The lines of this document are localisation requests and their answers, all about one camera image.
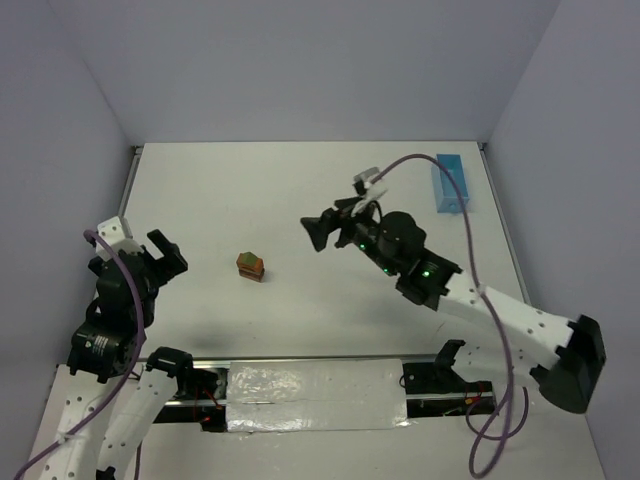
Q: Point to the aluminium table edge rail left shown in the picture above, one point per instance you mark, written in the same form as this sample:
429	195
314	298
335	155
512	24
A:
137	152

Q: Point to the light tan rectangular wood block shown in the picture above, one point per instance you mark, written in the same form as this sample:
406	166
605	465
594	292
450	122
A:
251	275

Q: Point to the aluminium table edge rail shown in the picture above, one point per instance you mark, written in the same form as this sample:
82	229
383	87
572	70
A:
137	152
497	265

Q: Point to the blue plastic box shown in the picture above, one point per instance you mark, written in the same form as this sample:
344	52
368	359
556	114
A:
449	184

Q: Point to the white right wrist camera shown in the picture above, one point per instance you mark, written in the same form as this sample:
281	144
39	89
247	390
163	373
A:
369	188

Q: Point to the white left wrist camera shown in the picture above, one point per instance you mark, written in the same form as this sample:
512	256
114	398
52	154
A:
117	233

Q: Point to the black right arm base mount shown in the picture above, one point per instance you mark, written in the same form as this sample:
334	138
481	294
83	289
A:
436	376

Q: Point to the orange arch wood block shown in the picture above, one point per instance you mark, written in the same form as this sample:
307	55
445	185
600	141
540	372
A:
259	269

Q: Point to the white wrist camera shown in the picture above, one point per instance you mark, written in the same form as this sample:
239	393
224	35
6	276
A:
117	233
369	188

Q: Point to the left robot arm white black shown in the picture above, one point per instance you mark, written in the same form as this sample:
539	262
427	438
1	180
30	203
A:
92	441

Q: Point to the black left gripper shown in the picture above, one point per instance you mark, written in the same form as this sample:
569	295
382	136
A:
151	263

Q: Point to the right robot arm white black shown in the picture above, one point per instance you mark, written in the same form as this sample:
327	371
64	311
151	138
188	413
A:
563	357

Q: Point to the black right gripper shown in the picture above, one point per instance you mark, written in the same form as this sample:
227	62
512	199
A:
342	226

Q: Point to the aluminium table edge rail right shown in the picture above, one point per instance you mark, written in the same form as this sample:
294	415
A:
497	265

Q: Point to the silver tape white foam board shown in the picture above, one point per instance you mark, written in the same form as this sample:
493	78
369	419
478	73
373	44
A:
318	395

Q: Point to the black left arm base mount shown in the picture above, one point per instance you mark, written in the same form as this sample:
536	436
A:
200	390

